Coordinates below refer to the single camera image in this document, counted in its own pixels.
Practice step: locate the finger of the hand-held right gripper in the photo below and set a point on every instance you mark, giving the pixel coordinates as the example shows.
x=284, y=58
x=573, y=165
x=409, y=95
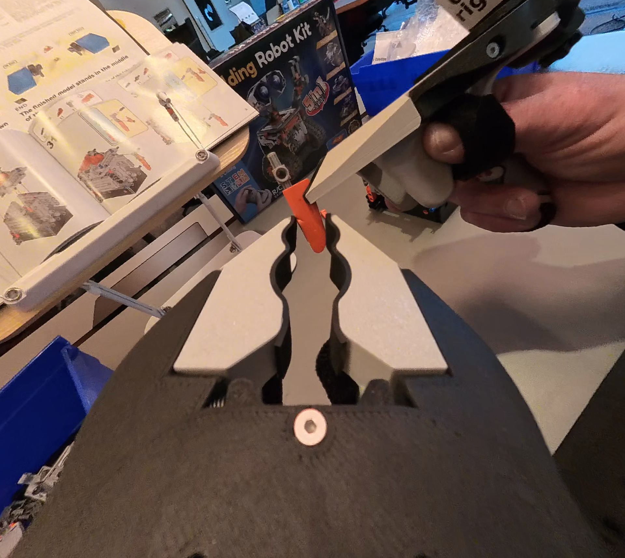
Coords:
x=361, y=152

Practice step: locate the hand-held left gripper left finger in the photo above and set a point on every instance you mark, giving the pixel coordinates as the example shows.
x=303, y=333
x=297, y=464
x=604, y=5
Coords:
x=234, y=323

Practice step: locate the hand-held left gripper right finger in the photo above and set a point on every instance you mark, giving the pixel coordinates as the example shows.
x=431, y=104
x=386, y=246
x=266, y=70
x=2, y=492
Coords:
x=390, y=323

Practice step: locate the small orange wedge piece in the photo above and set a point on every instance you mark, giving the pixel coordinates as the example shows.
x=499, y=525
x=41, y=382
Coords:
x=307, y=216

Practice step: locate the small grey connector piece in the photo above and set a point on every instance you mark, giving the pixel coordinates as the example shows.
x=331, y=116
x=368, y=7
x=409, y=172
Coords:
x=280, y=171

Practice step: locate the pile of plastic building pieces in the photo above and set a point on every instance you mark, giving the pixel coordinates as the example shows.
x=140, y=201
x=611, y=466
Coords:
x=29, y=494

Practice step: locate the person's right hand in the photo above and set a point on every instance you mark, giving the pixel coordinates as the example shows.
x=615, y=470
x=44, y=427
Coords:
x=561, y=138

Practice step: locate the clear plastic bags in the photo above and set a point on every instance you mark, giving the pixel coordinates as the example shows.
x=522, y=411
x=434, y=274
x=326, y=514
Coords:
x=420, y=35

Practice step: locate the grey technic brick model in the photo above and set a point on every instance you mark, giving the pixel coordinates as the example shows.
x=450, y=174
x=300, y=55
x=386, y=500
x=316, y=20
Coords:
x=420, y=215

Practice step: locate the dark printed toy box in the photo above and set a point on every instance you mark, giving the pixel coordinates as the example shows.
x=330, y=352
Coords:
x=293, y=94

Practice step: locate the white book stand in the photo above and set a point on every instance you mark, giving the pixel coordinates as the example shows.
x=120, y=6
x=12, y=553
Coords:
x=122, y=226

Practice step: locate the open instruction booklet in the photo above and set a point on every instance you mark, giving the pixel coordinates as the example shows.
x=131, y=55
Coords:
x=73, y=104

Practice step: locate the black wall poster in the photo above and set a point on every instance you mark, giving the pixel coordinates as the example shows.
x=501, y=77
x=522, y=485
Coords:
x=207, y=8

